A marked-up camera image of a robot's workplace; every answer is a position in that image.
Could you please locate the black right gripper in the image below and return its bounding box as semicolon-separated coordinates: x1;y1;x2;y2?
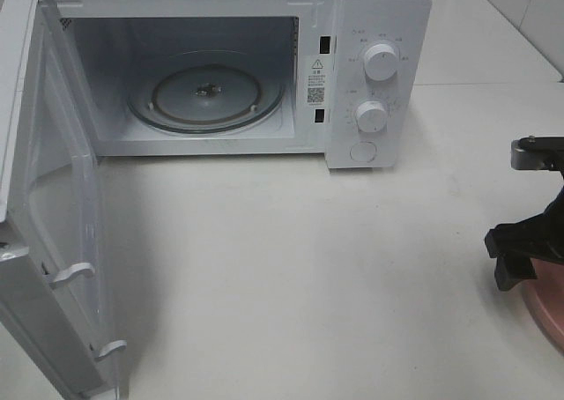
484;136;563;291

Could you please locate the pink plate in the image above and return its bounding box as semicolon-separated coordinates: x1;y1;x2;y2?
522;258;563;352

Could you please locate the round white door button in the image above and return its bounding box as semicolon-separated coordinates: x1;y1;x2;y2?
350;141;377;163

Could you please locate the lower white microwave knob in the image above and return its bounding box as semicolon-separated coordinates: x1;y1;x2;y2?
355;101;389;133

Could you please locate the white microwave knob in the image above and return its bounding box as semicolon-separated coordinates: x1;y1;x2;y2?
355;101;389;133
362;41;399;82

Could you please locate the upper white microwave knob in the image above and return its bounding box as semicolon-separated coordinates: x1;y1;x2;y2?
362;41;399;82

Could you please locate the white microwave oven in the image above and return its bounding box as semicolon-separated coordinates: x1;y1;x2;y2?
55;0;432;169

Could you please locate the glass microwave turntable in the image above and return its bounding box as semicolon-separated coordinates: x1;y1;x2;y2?
127;50;291;135

